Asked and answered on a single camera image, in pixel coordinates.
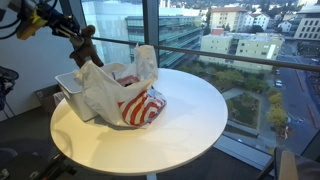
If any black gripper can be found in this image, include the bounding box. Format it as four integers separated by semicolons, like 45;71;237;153
39;3;80;38

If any brown plush toy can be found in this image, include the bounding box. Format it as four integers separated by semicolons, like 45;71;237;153
69;25;104;68

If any white red plastic bag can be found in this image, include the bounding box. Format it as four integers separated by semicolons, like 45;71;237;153
76;45;166;128

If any white plastic storage bin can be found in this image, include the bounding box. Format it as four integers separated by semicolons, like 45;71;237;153
54;62;128;122

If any round white table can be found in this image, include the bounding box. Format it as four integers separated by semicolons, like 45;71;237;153
50;68;228;176

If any grey wooden armchair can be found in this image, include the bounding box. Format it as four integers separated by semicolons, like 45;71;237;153
257;147;320;180

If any yellow wrist camera mount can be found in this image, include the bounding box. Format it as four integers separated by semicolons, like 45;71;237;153
16;9;47;40

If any dark window frame post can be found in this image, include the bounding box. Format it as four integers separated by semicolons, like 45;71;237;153
142;0;159;57

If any horizontal window rail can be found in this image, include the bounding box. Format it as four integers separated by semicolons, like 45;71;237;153
92;37;320;72

